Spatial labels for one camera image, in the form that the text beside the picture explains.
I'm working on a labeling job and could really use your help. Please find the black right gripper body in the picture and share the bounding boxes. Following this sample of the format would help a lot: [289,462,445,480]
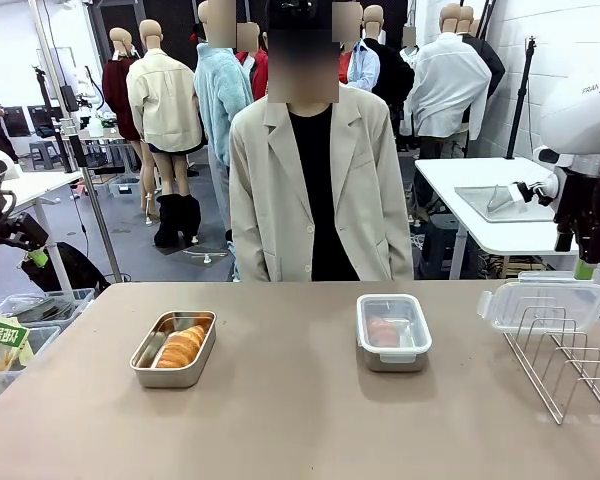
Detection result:
[553,167,600,224]

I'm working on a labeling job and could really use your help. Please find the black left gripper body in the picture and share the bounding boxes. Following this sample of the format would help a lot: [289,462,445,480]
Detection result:
[0,212,50,251]

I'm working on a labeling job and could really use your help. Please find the golden croissant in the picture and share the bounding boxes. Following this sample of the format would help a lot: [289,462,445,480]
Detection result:
[366,314,402,348]
[155,324,206,370]

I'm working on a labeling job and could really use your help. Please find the clear plastic latching lid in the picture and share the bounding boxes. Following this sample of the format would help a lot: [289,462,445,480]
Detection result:
[477,271,600,335]
[355,293,434,365]

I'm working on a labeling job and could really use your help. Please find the steel rectangular container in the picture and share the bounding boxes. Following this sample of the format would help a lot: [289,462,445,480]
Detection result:
[129,310,217,390]
[355,293,434,374]

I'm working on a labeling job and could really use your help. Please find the person's left forearm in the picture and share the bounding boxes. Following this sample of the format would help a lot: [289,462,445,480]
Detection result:
[379,194,415,281]

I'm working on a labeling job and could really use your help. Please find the person's right forearm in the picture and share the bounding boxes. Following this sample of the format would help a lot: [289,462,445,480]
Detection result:
[228,194,271,283]

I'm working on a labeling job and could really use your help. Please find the black bag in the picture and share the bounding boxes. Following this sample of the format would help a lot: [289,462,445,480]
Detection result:
[21,241,112,297]

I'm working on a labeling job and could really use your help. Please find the white side table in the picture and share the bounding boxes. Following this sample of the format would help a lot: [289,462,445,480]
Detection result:
[0,169,85,296]

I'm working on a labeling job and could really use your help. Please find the clear plastic storage bin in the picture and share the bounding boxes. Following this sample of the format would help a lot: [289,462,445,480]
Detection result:
[0,324,62,401]
[0,288,96,331]

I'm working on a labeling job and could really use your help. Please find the green snack bag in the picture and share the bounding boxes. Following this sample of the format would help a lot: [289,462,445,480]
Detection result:
[0,315,31,371]

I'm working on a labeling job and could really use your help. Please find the dark plastic stool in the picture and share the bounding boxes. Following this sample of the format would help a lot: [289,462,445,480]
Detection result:
[28,140,65,172]

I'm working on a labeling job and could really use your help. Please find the metal stand pole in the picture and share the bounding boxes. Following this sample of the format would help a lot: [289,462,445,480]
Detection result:
[28,0,125,284]

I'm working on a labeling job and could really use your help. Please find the black tripod stand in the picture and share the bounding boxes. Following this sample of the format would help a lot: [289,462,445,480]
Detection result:
[503,34,539,161]

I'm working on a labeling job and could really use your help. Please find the white work table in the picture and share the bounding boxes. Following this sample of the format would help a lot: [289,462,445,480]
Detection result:
[413,156,600,281]

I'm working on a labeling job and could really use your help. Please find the black fuzzy boots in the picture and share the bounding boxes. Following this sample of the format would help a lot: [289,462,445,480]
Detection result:
[153,192,203,250]

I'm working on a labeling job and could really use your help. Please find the dark garment mannequin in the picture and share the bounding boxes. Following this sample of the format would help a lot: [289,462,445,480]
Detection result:
[458,4,507,101]

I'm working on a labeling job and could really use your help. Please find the dark red dress mannequin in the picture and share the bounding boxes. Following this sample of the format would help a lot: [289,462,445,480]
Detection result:
[102,27,142,142]

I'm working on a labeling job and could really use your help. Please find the white mannequin base stand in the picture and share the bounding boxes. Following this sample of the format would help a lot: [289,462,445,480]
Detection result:
[183,247,230,265]

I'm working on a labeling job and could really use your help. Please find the white shirt mannequin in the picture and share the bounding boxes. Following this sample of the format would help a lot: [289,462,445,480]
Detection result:
[399,2,493,142]

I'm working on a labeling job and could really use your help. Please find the cream jacket mannequin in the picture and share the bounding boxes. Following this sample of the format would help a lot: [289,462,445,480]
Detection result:
[126,18,205,226]

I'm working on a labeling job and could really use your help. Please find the black coat mannequin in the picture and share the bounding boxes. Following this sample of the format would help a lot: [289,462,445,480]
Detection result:
[363,4,416,121]

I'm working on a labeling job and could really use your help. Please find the light blue shirt mannequin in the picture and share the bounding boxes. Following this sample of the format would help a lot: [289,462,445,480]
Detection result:
[346,38,382,94]

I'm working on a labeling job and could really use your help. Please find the person in beige jacket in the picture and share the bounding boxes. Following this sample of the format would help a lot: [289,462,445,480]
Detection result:
[228,0,415,283]

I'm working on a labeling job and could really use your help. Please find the red jacket mannequin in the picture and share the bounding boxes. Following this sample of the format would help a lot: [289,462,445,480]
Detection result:
[235,22,271,104]

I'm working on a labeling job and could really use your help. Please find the steel wire lid rack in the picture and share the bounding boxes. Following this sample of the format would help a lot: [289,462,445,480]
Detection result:
[502,305,600,427]

